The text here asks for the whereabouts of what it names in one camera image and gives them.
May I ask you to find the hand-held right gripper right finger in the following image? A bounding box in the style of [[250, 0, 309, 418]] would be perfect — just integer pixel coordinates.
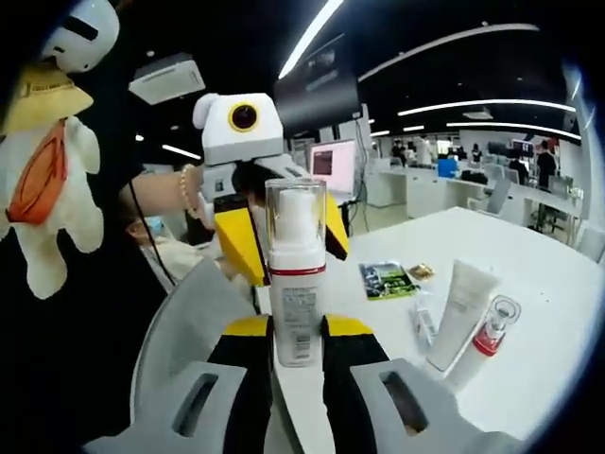
[[320, 312, 521, 454]]

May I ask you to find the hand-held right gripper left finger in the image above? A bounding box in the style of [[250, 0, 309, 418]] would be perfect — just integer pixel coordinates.
[[84, 315, 275, 454]]

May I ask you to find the green skincare mask packet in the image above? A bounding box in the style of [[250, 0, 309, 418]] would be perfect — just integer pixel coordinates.
[[357, 260, 418, 302]]

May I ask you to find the small white skincare bottle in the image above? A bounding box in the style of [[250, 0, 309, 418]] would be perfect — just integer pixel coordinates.
[[264, 178, 328, 368], [409, 290, 439, 352]]

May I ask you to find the white skincare tube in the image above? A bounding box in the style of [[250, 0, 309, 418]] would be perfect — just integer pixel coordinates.
[[427, 258, 502, 373]]

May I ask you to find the tall skincare bottle red collar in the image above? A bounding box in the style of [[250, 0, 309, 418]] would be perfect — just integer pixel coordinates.
[[443, 293, 522, 390]]

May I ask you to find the person's left hand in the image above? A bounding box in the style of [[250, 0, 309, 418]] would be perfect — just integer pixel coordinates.
[[181, 164, 216, 233]]

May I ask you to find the computer monitor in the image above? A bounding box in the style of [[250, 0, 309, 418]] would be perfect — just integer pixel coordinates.
[[310, 139, 356, 198]]

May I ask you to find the ceiling air conditioner unit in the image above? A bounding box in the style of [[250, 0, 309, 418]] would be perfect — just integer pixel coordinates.
[[128, 52, 207, 106]]

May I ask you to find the grey mesh office chair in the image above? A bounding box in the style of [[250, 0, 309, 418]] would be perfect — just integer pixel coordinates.
[[131, 257, 266, 427]]

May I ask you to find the hanging black screen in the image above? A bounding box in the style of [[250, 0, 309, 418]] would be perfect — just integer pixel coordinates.
[[273, 32, 361, 137]]

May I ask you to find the white chair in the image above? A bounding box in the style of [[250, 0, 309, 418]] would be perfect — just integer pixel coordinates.
[[486, 177, 514, 215]]

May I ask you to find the person's black shirt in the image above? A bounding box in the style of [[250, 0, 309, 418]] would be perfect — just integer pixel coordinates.
[[0, 42, 209, 454]]

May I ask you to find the white worn device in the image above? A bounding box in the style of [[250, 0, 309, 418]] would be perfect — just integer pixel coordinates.
[[41, 0, 120, 75]]

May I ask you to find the plush duck toy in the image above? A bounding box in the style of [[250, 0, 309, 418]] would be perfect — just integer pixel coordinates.
[[0, 61, 106, 300]]

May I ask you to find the bead bracelet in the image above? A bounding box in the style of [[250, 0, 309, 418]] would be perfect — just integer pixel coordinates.
[[179, 163, 201, 215]]

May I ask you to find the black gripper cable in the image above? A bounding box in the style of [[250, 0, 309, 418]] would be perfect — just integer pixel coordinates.
[[128, 183, 177, 286]]

